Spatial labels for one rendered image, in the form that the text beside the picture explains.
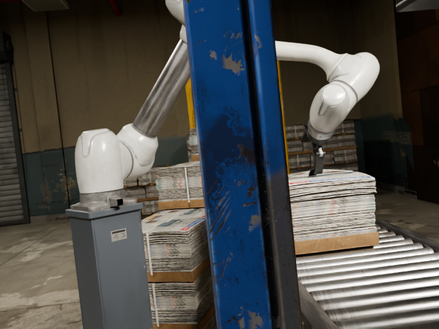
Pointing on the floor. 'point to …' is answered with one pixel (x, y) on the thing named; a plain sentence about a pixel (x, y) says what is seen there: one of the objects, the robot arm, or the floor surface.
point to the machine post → (243, 163)
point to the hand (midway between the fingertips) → (309, 156)
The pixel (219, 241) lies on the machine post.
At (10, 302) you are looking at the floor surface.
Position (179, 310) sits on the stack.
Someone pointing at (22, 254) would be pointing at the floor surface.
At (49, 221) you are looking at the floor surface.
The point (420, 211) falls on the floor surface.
